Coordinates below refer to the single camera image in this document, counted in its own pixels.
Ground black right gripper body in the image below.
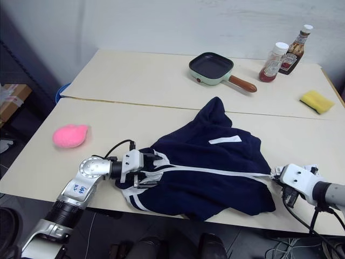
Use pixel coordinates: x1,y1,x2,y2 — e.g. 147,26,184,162
280,185,299,208

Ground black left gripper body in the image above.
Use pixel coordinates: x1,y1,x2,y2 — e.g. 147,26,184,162
131,152,153,189

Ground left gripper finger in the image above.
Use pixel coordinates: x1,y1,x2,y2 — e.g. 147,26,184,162
149,154,164,166
139,175,158,188

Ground navy zip jacket white stripes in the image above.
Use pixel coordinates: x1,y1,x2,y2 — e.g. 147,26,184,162
115,96,276,221

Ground pink plush toy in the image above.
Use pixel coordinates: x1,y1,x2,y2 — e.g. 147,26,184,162
52,124,91,148

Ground yellow sponge dark underside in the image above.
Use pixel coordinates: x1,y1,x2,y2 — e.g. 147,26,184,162
299,90,335,115

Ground dark rounded shape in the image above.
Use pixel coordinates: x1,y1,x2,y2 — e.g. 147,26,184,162
201,233,227,259
0,206,24,259

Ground red ketchup bottle white cap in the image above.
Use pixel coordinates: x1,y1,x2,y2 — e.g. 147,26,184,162
258,42,289,83

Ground blue plastic bucket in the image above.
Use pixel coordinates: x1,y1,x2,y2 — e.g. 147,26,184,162
55,83,71,103

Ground brown sauce bottle white cap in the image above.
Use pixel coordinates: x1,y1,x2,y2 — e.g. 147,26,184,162
279,24,314,76

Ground white plastic bag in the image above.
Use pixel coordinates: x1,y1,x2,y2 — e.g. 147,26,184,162
0,139,14,154

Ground brown cardboard box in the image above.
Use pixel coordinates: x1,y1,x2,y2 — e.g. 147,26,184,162
0,84,32,127

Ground dark metal shelf rack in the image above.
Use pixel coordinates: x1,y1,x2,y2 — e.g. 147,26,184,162
0,16,59,173

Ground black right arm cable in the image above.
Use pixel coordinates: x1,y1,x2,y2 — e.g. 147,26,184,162
281,188,345,259

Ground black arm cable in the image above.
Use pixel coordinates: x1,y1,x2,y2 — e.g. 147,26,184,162
281,188,345,259
103,139,136,160

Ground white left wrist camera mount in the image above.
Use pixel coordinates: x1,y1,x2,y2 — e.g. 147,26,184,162
120,149,144,182

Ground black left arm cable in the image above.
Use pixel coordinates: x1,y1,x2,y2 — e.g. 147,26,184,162
103,139,136,160

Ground white floor cable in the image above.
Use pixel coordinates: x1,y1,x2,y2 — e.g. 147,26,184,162
265,237,305,259

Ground green frying pan brown handle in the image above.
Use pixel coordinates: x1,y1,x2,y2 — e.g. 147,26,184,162
188,52,258,93

